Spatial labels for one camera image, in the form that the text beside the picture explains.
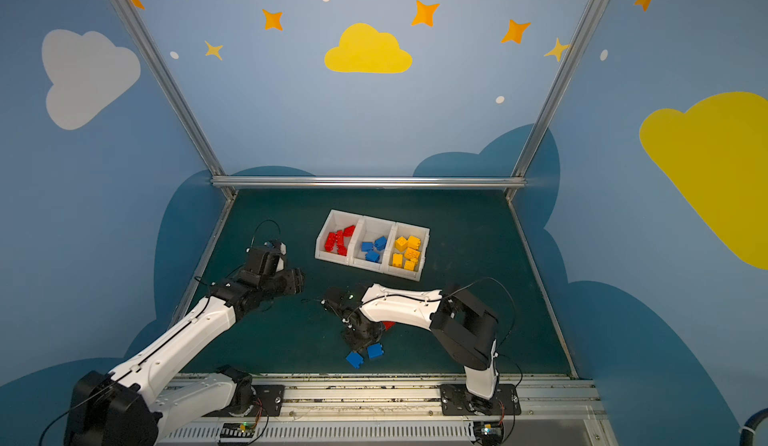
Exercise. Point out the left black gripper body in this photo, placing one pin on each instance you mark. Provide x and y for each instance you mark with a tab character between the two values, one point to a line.
287	281

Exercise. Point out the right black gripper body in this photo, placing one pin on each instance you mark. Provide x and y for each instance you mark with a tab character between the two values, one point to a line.
358	331

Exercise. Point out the red long lego brick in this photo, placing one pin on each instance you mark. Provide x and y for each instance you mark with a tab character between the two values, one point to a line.
340	239

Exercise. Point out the yellow lego brick studs up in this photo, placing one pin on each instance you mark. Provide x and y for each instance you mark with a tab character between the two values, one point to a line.
412	254

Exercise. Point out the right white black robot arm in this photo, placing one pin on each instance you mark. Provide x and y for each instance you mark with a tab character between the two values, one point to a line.
464	326

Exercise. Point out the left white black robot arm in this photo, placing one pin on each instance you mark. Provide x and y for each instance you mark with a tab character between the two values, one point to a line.
130	406

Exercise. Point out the white three-compartment bin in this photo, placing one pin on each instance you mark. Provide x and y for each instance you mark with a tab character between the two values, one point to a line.
368	229

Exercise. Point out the left circuit board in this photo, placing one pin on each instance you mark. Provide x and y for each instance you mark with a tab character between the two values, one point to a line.
236	433

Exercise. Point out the circuit board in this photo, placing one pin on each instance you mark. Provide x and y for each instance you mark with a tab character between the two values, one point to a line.
487	434
236	433

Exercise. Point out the right circuit board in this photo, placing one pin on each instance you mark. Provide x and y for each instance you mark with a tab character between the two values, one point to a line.
487	434

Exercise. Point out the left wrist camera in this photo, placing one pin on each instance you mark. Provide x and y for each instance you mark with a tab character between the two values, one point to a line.
278	246

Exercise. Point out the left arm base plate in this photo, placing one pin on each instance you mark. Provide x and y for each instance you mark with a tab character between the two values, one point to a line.
265	400

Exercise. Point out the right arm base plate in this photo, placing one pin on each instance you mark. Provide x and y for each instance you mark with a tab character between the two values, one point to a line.
455	400

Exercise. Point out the aluminium frame back bar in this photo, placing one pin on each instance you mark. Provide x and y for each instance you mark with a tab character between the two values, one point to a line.
421	183

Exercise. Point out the aluminium front rail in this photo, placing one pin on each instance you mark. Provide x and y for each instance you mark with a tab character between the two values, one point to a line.
337	409

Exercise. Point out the aluminium frame right post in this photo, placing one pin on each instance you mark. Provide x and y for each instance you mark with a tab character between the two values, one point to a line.
583	34

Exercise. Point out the aluminium frame post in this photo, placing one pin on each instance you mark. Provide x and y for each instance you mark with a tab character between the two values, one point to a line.
583	34
150	52

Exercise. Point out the aluminium frame left post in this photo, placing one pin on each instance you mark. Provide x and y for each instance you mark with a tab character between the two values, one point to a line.
150	52

